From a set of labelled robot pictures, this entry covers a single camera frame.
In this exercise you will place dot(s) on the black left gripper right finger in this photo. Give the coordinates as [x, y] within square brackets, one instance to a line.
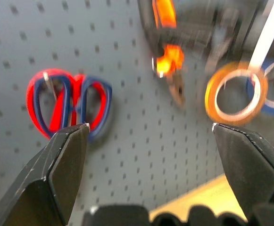
[252, 169]

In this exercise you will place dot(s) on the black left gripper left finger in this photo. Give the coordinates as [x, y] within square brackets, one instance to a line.
[42, 183]

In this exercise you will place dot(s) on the orange tape roll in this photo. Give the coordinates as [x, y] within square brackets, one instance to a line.
[235, 94]

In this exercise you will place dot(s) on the metal pegboard hook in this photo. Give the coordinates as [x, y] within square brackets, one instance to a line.
[49, 84]

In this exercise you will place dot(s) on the grey perforated pegboard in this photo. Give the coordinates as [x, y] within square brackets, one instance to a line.
[127, 131]

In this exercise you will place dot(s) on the red and blue scissors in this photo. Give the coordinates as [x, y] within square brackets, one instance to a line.
[68, 103]

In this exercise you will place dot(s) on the white bar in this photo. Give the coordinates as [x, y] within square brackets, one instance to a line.
[265, 35]

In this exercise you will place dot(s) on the orange and black pliers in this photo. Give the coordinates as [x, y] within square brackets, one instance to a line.
[168, 56]

